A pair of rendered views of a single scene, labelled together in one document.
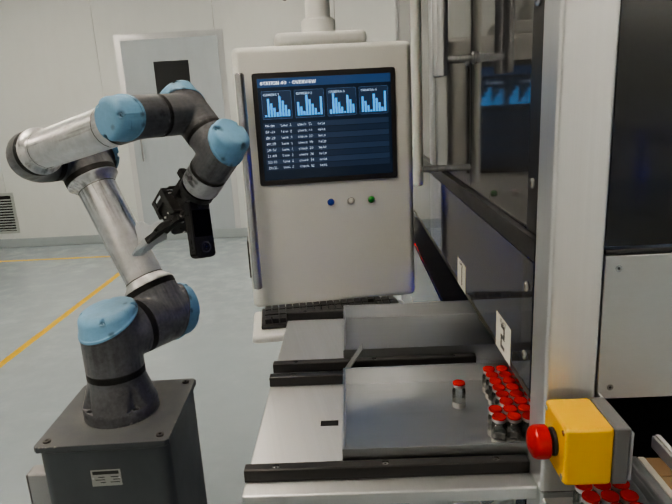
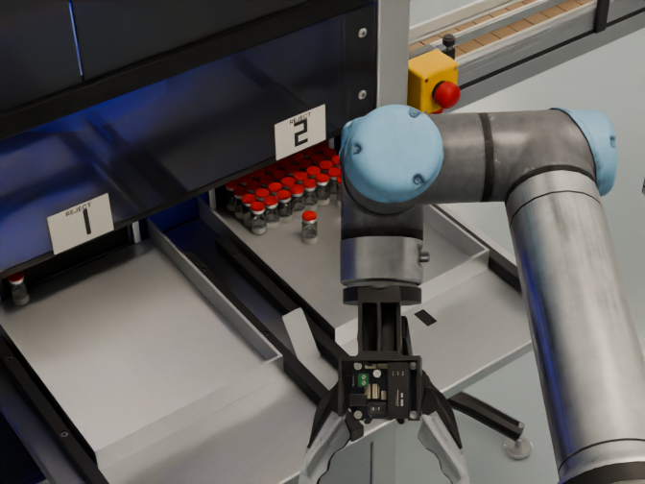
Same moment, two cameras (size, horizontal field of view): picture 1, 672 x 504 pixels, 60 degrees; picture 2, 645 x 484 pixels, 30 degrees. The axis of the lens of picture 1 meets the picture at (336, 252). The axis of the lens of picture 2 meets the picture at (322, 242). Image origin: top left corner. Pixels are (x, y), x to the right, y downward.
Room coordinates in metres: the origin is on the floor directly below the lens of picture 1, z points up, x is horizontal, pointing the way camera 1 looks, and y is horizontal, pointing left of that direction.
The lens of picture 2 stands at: (1.65, 0.88, 1.98)
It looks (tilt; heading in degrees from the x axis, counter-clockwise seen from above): 40 degrees down; 234
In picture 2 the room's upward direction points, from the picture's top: 1 degrees counter-clockwise
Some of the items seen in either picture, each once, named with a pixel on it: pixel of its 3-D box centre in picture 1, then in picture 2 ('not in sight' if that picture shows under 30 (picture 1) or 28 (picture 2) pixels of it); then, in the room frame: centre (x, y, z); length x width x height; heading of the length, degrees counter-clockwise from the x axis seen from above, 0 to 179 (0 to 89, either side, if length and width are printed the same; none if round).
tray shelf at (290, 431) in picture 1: (395, 377); (267, 324); (1.03, -0.10, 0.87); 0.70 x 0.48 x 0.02; 178
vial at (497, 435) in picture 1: (498, 429); not in sight; (0.77, -0.23, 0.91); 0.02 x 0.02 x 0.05
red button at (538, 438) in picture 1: (544, 441); (444, 93); (0.60, -0.23, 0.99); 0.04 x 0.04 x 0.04; 88
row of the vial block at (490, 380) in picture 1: (500, 402); (303, 198); (0.85, -0.26, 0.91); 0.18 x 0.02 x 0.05; 178
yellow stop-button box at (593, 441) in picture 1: (583, 440); (425, 81); (0.60, -0.28, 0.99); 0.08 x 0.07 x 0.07; 88
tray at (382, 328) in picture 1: (420, 329); (126, 332); (1.19, -0.18, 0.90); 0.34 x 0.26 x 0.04; 88
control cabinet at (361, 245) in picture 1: (325, 170); not in sight; (1.77, 0.02, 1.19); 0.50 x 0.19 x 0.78; 96
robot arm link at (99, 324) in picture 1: (113, 334); not in sight; (1.11, 0.46, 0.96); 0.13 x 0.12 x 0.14; 146
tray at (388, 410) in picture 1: (446, 408); (339, 232); (0.85, -0.17, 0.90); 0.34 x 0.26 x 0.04; 88
